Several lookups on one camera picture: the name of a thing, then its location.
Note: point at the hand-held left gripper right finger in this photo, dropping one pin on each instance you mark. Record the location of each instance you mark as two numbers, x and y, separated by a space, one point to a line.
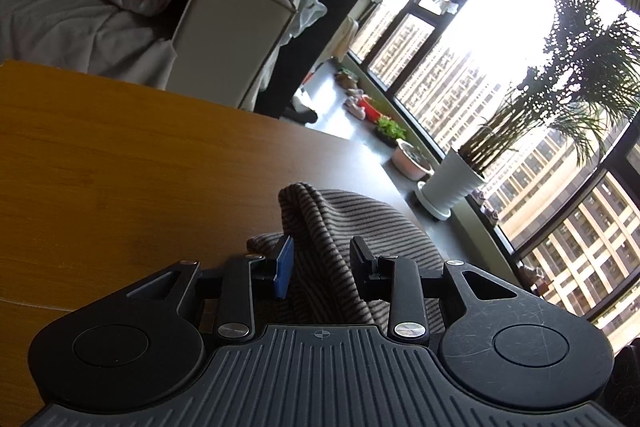
357 257

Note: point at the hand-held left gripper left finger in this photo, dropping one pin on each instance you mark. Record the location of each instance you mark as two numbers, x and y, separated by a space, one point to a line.
285 264

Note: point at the striped grey knit garment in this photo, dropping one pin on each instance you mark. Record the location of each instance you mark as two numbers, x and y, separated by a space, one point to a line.
340 222

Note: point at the pink flower pot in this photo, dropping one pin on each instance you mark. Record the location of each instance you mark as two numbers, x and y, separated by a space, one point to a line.
411 162

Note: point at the white plant pot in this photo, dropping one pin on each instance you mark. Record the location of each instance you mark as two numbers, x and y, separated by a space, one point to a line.
450 182

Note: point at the small green plant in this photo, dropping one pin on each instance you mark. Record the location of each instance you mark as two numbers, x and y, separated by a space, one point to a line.
391 129

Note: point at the small windowsill ornaments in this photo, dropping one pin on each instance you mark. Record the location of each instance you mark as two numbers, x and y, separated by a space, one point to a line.
486 206

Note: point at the red basin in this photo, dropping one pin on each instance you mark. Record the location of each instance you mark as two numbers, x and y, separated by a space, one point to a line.
374 109

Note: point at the cream hanging towel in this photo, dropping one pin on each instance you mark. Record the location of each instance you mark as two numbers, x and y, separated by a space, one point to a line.
347 38

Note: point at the beige sofa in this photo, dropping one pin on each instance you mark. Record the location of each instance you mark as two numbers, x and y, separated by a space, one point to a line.
225 42

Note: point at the tall palm plant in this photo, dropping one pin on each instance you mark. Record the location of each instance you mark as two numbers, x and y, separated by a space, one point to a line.
575 67

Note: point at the grey sofa sheet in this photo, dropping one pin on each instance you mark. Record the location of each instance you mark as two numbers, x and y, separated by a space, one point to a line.
65 22

